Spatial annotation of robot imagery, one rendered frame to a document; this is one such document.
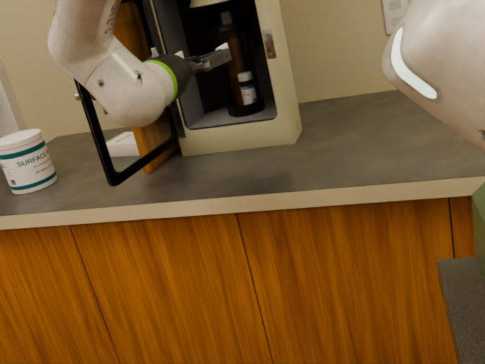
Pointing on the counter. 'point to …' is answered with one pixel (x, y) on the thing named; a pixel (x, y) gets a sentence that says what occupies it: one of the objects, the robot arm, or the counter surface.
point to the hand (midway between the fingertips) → (201, 55)
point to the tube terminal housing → (274, 16)
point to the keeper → (269, 43)
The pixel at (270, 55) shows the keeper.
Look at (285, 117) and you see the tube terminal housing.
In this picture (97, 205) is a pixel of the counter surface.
